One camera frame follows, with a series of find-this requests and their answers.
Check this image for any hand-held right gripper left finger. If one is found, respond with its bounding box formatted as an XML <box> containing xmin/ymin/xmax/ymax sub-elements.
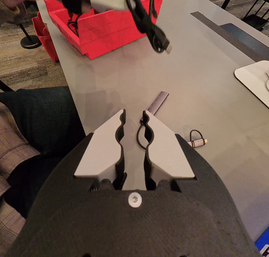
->
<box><xmin>74</xmin><ymin>109</ymin><xmax>128</xmax><ymax>189</ymax></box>

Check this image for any blue plastic bin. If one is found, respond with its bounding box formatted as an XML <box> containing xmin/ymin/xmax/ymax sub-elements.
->
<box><xmin>254</xmin><ymin>228</ymin><xmax>269</xmax><ymax>257</ymax></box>

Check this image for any black metal cart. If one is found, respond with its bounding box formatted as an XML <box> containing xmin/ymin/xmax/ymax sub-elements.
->
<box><xmin>242</xmin><ymin>0</ymin><xmax>269</xmax><ymax>32</ymax></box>

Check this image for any small red plastic bin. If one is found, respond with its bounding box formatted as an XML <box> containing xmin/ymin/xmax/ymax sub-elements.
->
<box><xmin>32</xmin><ymin>11</ymin><xmax>60</xmax><ymax>62</ymax></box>

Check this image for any white document stand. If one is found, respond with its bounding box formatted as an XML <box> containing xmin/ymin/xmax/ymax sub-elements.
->
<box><xmin>234</xmin><ymin>60</ymin><xmax>269</xmax><ymax>109</ymax></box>

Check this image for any black coiled cable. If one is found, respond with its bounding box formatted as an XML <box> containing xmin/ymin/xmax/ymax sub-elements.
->
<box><xmin>67</xmin><ymin>10</ymin><xmax>83</xmax><ymax>38</ymax></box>

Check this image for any black USB cable bundle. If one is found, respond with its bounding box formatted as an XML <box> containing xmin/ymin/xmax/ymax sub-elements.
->
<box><xmin>136</xmin><ymin>122</ymin><xmax>208</xmax><ymax>150</ymax></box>

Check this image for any person's plaid shirt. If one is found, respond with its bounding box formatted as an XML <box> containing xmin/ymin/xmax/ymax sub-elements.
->
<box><xmin>0</xmin><ymin>102</ymin><xmax>41</xmax><ymax>257</ymax></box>

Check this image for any black usb-c cable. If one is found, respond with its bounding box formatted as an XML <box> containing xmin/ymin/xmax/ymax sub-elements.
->
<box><xmin>124</xmin><ymin>0</ymin><xmax>173</xmax><ymax>54</ymax></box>

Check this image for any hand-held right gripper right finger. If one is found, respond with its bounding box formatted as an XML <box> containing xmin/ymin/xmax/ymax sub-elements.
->
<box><xmin>143</xmin><ymin>110</ymin><xmax>196</xmax><ymax>189</ymax></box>

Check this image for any dark table cable flap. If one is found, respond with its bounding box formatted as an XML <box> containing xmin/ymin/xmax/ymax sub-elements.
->
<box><xmin>190</xmin><ymin>11</ymin><xmax>269</xmax><ymax>63</ymax></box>

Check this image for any long silver usb hub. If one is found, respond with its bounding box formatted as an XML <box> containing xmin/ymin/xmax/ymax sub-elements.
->
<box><xmin>140</xmin><ymin>91</ymin><xmax>169</xmax><ymax>123</ymax></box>

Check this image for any black stanchion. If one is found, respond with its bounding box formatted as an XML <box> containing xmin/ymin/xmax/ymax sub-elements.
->
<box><xmin>19</xmin><ymin>22</ymin><xmax>42</xmax><ymax>49</ymax></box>

